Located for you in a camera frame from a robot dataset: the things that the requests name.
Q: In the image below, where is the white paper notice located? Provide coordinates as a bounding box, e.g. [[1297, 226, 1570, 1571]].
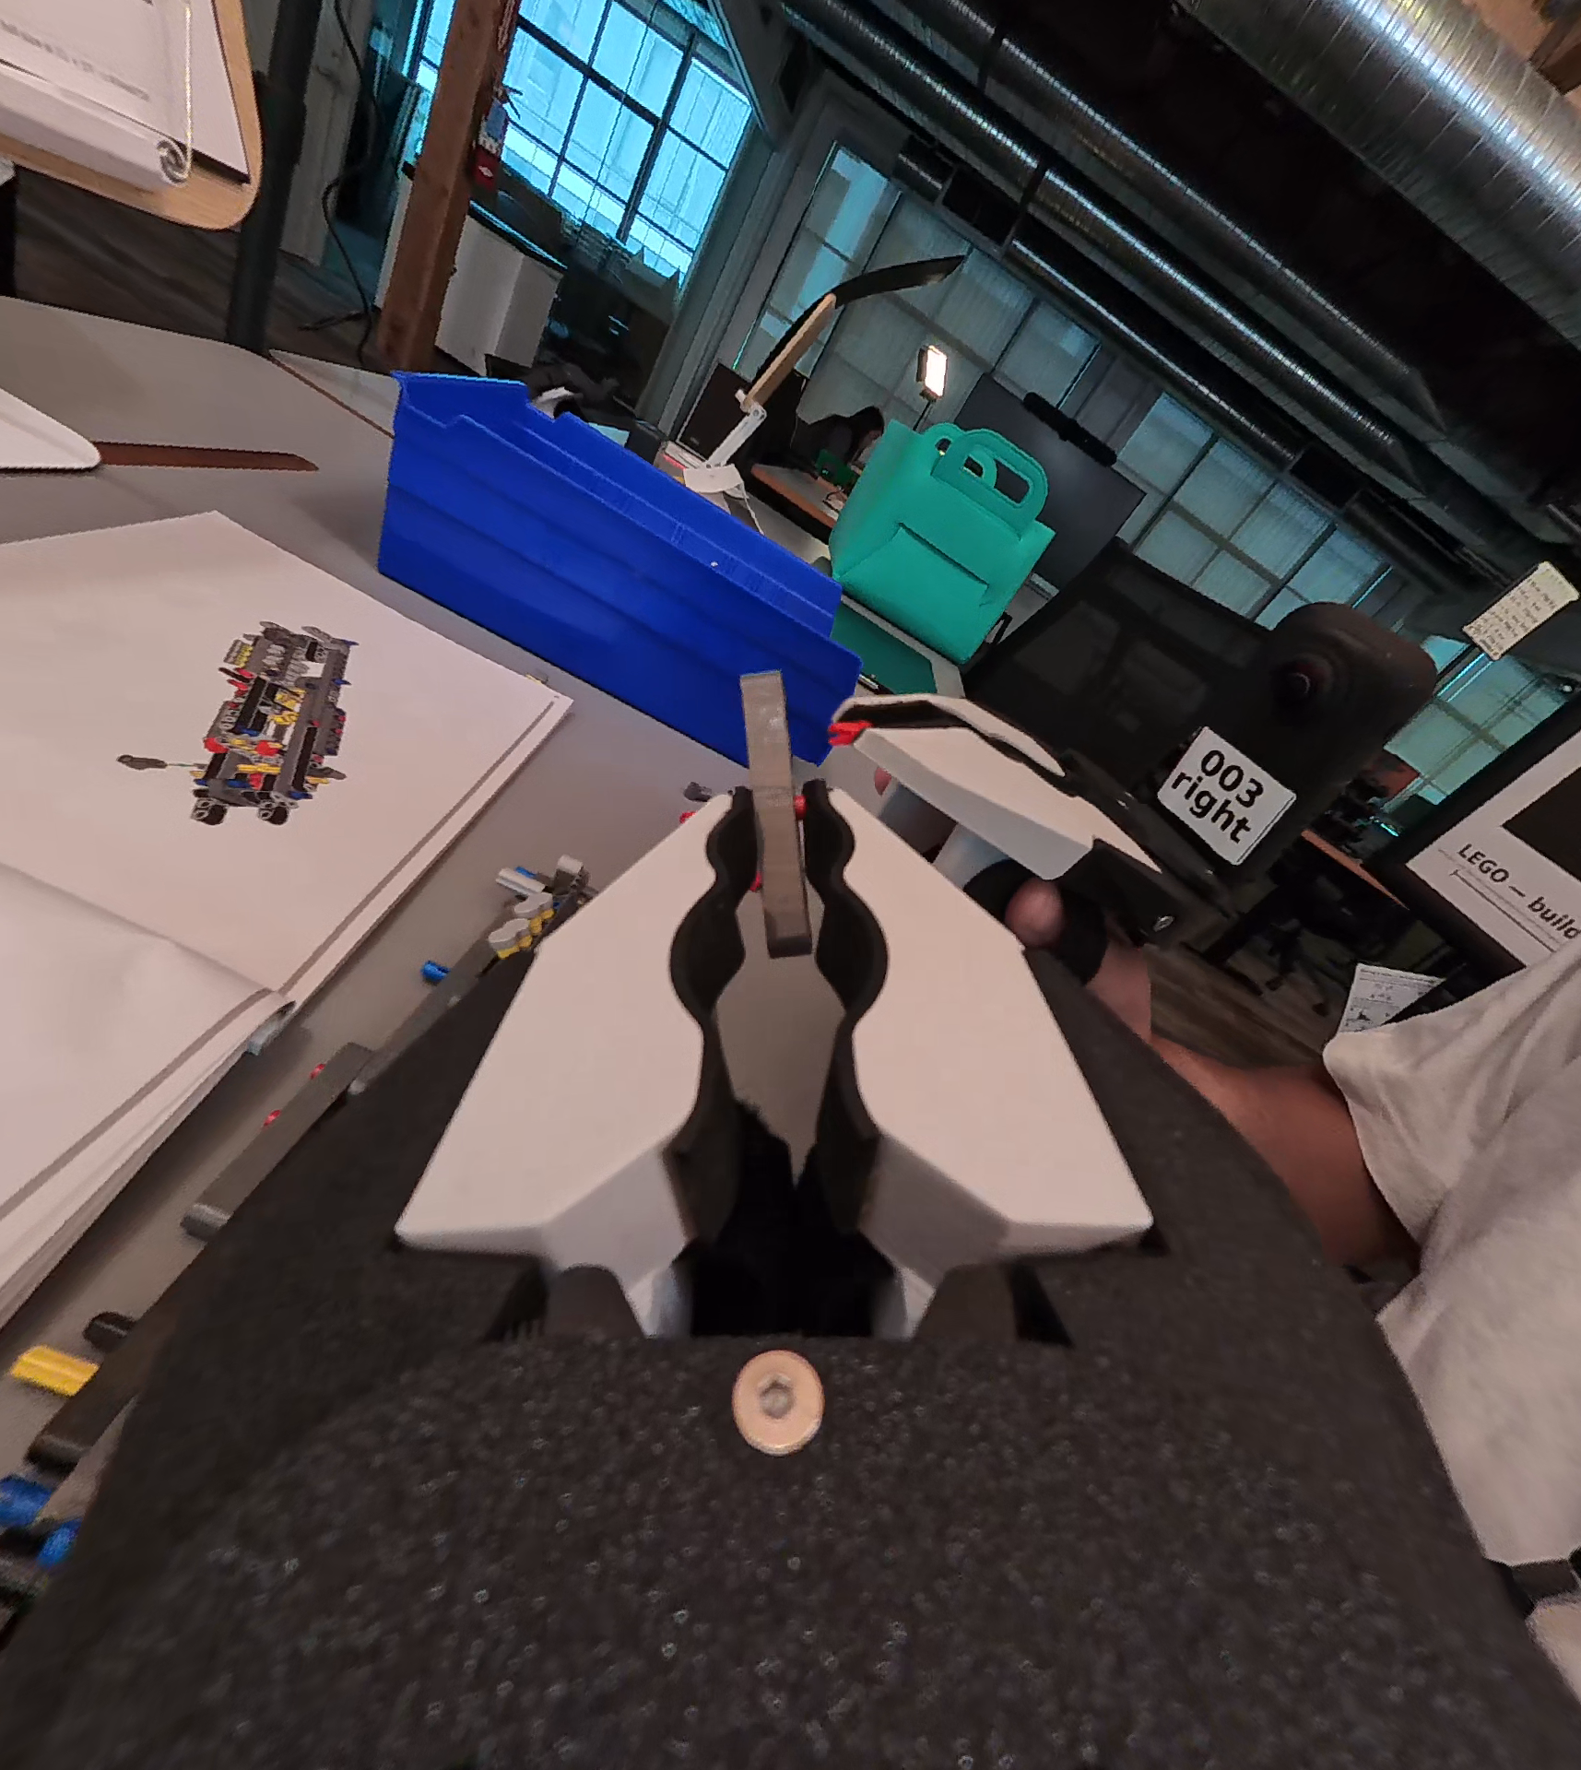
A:
[[1464, 559, 1581, 660]]

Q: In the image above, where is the silver ventilation duct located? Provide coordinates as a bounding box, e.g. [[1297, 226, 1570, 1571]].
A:
[[1179, 0, 1581, 351]]

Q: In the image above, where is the lego car chassis assembly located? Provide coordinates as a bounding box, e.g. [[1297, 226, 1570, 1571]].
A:
[[0, 855, 599, 1744]]

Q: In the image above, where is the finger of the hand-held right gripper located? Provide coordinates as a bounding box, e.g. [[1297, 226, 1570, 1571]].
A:
[[853, 728, 1162, 882], [830, 696, 1071, 781]]

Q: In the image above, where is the blue plastic bin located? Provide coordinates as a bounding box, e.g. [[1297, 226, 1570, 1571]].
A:
[[374, 369, 862, 764]]

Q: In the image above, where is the black framed marker sign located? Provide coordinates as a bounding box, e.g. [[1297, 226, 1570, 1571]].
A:
[[1370, 650, 1581, 979]]

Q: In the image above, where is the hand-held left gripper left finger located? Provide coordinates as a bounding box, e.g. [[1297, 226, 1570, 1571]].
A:
[[392, 791, 751, 1267]]

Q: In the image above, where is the teal tote bag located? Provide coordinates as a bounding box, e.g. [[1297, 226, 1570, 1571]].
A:
[[830, 421, 1057, 664]]

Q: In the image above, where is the person's white printed shirt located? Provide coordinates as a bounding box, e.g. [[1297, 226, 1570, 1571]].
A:
[[1321, 884, 1581, 1770]]

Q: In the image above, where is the black mesh office chair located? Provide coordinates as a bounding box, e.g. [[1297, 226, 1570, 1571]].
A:
[[970, 539, 1288, 781]]

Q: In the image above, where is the printed paper sheet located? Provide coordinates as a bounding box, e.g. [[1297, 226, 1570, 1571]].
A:
[[1331, 968, 1446, 1033]]

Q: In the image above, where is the person's right forearm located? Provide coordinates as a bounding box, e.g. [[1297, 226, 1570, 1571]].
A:
[[1152, 1028, 1417, 1271]]

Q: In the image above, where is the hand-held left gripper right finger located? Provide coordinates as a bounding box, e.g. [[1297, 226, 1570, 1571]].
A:
[[810, 788, 1156, 1288]]

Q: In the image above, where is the short grey lego beam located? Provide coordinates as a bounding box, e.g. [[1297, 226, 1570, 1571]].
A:
[[742, 670, 818, 960]]

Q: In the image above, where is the white instruction sheet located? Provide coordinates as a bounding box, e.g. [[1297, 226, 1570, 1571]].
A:
[[0, 0, 251, 189]]

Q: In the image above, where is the person's right hand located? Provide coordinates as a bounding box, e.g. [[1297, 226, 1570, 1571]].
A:
[[1009, 882, 1156, 1037]]

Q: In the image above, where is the instruction booklet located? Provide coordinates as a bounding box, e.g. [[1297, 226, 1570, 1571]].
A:
[[0, 511, 576, 1428]]

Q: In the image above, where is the white waste bin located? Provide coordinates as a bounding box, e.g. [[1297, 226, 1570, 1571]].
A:
[[436, 212, 570, 377]]

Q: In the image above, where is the wooden post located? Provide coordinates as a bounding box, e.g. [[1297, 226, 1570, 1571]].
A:
[[374, 0, 524, 369]]

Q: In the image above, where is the dark green flat box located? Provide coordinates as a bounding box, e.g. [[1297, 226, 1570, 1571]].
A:
[[830, 607, 970, 700]]

